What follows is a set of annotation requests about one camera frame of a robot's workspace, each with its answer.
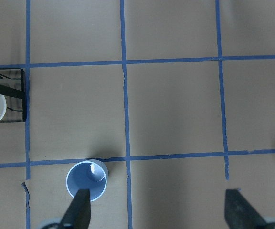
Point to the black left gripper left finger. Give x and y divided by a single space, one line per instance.
77 215

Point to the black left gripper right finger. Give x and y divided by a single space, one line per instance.
240 214

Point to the light blue plastic cup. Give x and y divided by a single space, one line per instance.
90 174

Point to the black wire mug rack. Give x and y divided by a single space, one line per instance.
12 86

